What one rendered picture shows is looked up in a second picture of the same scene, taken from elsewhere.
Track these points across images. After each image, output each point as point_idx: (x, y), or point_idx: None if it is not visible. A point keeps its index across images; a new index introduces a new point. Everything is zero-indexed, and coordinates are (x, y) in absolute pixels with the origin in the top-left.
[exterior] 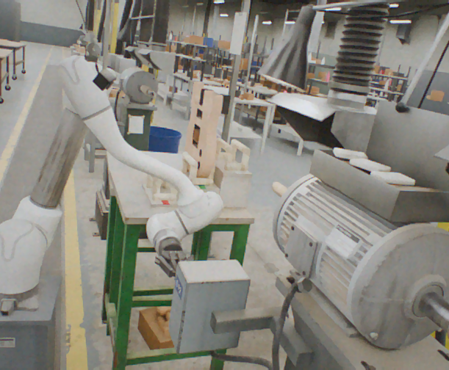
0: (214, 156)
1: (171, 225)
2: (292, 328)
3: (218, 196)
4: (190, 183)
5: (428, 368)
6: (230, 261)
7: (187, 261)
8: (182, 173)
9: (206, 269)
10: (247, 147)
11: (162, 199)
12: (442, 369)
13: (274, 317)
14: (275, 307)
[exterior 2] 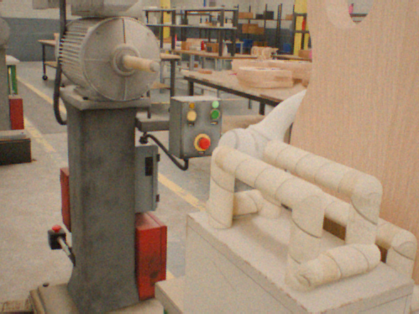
0: (290, 140)
1: None
2: (137, 116)
3: (227, 132)
4: (269, 112)
5: (80, 86)
6: (186, 100)
7: (216, 99)
8: (284, 102)
9: (201, 97)
10: (224, 145)
11: None
12: (71, 86)
13: (149, 118)
14: (147, 120)
